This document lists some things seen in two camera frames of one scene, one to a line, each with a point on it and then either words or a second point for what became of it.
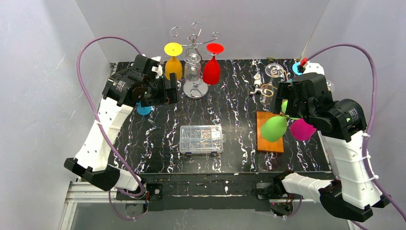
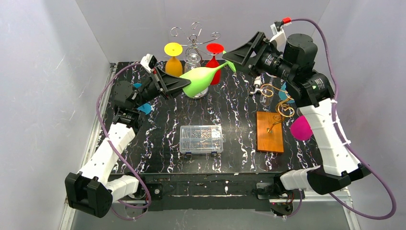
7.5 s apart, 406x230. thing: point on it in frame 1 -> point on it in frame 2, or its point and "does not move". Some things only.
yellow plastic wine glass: x=173 y=64 does not move
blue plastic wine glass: x=144 y=110 does not move
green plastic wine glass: x=274 y=128 -> x=200 y=78
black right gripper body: x=288 y=95 -> x=259 y=52
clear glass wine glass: x=267 y=92 does not move
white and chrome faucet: x=257 y=83 does not move
